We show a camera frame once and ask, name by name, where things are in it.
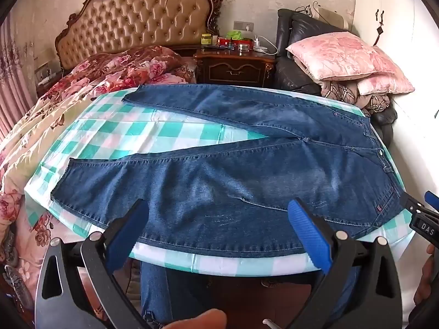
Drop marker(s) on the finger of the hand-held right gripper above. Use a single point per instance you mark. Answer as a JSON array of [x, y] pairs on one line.
[[432, 200], [413, 205]]

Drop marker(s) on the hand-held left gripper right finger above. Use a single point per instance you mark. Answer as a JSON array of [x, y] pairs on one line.
[[305, 226]]

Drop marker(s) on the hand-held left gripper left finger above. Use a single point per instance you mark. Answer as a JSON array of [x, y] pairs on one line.
[[139, 219]]

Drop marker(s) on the blue denim pants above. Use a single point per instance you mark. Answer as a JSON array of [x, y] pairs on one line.
[[240, 185]]

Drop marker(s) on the person's right hand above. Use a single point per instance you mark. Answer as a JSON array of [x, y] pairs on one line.
[[428, 281]]

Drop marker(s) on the person's left hand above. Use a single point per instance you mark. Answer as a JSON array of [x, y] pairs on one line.
[[199, 320]]

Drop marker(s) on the person's left leg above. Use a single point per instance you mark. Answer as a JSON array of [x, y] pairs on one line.
[[154, 291]]

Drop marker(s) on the person's leg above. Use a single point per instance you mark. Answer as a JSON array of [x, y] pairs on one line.
[[154, 291], [343, 291]]

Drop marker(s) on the person's right leg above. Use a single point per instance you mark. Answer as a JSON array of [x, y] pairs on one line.
[[343, 291]]

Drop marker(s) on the green white checkered tablecloth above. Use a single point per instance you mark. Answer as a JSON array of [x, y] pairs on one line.
[[113, 126]]

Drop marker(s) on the small pink pillow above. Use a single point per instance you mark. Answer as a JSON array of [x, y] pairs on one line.
[[384, 84]]

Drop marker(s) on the plaid blanket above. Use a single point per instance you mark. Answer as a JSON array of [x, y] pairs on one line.
[[339, 90]]

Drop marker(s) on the large pink floral pillow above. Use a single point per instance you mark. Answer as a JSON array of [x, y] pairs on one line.
[[343, 54]]

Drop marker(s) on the dark wooden nightstand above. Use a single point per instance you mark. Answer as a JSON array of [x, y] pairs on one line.
[[236, 70]]

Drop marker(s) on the small bedside table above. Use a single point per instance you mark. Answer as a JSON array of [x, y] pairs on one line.
[[46, 75]]

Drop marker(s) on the red hanging ornament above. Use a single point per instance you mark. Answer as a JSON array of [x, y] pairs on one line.
[[379, 31]]

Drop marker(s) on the pink floral curtain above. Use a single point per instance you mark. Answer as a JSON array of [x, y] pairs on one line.
[[13, 85]]

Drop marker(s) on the round metal tin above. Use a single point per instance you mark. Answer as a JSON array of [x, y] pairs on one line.
[[244, 47]]

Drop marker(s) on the yellow lidded jar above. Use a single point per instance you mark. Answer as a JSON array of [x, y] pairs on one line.
[[205, 39]]

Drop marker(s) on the red box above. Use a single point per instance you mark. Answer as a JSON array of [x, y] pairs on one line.
[[225, 41]]

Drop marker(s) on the tufted carved wooden headboard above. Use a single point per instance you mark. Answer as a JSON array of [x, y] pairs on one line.
[[137, 17]]

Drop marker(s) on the green plastic item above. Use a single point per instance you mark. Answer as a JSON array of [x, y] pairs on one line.
[[235, 35]]

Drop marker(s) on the black wall hooks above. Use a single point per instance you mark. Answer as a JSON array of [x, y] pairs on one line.
[[378, 14]]

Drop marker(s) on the white wall outlet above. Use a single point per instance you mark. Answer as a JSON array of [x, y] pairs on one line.
[[243, 25]]

